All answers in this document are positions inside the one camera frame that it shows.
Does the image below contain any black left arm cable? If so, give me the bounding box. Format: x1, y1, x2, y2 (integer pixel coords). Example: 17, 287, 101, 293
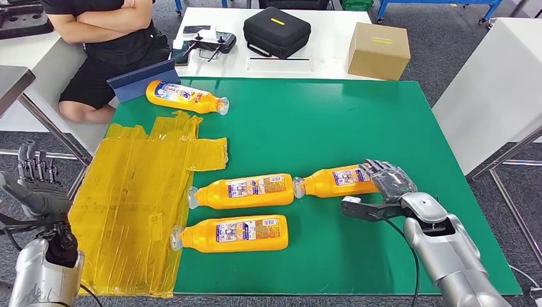
78, 283, 104, 307

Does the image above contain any grey metal table rail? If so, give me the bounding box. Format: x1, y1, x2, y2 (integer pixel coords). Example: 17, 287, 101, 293
66, 166, 89, 202

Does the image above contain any dark tablet device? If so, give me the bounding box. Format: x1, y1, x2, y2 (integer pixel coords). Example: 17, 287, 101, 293
171, 40, 191, 67

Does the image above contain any blue metal cart frame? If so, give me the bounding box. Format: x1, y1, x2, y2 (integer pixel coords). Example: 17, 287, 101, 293
376, 0, 505, 24

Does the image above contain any person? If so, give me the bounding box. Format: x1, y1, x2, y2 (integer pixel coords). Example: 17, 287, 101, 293
41, 0, 173, 125

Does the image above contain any black carrying case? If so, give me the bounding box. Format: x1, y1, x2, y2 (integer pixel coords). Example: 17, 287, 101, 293
243, 6, 312, 60

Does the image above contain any black moulded tray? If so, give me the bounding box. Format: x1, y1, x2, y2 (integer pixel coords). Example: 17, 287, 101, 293
0, 0, 54, 40

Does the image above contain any brown cardboard box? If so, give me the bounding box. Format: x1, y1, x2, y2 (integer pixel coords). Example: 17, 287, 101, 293
347, 22, 412, 81

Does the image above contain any black remote controller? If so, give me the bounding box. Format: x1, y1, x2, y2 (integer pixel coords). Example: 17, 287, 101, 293
183, 31, 238, 63

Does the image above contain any white cable with plug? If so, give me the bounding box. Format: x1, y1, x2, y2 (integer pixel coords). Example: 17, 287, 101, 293
507, 264, 542, 306

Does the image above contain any orange plastic bottle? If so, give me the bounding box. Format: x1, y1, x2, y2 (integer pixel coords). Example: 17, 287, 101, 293
292, 164, 380, 200
169, 214, 290, 254
145, 80, 230, 116
187, 173, 295, 210

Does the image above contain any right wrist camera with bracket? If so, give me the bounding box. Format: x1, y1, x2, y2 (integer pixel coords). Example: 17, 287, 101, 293
341, 195, 403, 222

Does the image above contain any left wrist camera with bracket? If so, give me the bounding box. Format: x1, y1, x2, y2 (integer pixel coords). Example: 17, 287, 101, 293
0, 212, 52, 238

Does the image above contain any yellow taped cardboard sheet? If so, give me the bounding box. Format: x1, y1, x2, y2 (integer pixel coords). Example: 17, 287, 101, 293
67, 111, 228, 299

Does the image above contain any black crate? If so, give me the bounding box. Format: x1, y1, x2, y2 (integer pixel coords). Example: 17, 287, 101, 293
258, 0, 332, 11

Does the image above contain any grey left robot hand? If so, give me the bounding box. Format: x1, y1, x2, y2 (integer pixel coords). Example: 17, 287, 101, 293
0, 139, 73, 221

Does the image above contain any blue tablet case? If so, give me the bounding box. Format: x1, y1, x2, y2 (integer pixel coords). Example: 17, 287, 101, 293
106, 59, 176, 104

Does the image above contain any grey metal leg frame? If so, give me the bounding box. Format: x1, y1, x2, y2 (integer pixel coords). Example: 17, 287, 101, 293
467, 125, 542, 266

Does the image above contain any dark grey side table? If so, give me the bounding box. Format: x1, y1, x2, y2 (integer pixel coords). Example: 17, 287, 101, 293
0, 65, 92, 166

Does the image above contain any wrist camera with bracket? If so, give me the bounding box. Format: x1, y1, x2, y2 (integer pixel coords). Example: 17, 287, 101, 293
341, 195, 403, 222
0, 212, 52, 238

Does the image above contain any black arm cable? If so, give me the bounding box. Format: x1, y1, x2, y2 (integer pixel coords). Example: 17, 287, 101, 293
78, 283, 104, 307
368, 212, 421, 307

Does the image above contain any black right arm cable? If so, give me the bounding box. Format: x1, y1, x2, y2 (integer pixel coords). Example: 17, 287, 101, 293
368, 212, 421, 307

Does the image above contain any white side table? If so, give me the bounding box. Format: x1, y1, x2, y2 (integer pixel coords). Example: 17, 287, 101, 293
431, 17, 542, 177

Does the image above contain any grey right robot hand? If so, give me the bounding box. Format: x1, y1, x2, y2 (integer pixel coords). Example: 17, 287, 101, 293
359, 159, 418, 204

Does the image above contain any green plastic crate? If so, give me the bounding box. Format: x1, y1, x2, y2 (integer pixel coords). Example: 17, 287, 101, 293
338, 0, 375, 12

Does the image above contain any green table mat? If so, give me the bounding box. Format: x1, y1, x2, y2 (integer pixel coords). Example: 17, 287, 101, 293
109, 77, 523, 296

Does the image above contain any white and grey desk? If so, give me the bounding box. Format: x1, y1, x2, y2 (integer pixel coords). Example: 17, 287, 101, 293
0, 31, 115, 156

